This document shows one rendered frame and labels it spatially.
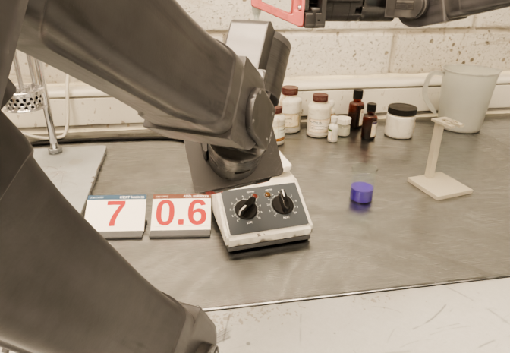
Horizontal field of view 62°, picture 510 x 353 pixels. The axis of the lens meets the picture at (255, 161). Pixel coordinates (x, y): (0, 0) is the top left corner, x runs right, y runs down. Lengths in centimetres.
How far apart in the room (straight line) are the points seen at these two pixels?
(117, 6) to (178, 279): 44
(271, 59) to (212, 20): 69
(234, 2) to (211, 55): 82
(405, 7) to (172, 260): 45
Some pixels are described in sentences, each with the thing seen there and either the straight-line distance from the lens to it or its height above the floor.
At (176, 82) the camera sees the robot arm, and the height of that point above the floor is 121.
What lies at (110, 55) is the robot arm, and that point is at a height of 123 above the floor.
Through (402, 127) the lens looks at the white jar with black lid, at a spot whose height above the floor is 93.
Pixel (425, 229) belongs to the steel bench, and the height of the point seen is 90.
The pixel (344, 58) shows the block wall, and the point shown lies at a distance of 116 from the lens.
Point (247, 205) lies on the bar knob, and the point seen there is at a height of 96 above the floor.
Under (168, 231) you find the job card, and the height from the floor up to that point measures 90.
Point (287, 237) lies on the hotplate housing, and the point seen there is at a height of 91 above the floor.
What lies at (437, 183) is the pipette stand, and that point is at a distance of 85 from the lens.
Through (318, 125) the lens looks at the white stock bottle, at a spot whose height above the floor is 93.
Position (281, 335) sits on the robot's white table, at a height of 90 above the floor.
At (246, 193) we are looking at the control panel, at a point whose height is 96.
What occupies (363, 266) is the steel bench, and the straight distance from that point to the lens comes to 61.
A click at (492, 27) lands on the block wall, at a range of 136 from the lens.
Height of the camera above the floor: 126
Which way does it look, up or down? 24 degrees down
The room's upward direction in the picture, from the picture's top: 1 degrees clockwise
